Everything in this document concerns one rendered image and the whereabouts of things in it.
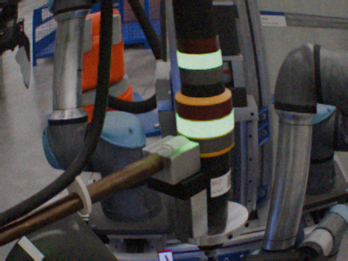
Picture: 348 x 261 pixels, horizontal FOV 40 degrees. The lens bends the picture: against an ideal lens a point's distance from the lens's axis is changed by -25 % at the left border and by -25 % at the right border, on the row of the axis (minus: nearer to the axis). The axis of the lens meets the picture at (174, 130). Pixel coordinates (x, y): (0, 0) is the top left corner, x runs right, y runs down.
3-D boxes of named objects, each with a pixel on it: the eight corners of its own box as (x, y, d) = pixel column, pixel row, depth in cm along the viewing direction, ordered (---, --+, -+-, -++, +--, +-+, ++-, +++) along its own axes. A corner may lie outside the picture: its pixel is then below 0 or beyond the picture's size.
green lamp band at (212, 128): (210, 142, 45) (208, 126, 44) (165, 130, 47) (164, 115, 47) (244, 123, 47) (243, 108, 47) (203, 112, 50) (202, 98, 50)
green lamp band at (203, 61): (203, 71, 43) (201, 57, 43) (168, 65, 46) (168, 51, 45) (230, 62, 46) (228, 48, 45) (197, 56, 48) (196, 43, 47)
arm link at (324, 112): (304, 138, 143) (304, 91, 138) (340, 142, 137) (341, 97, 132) (297, 158, 133) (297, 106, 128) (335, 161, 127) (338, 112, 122)
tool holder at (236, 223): (199, 262, 45) (193, 165, 42) (140, 240, 50) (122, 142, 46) (261, 218, 51) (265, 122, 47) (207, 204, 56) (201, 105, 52)
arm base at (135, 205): (102, 195, 147) (95, 160, 143) (161, 193, 147) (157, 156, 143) (101, 222, 133) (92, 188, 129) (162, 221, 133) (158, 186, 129)
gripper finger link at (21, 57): (40, 73, 98) (25, 38, 94) (38, 81, 93) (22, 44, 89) (29, 81, 98) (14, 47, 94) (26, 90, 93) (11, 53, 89)
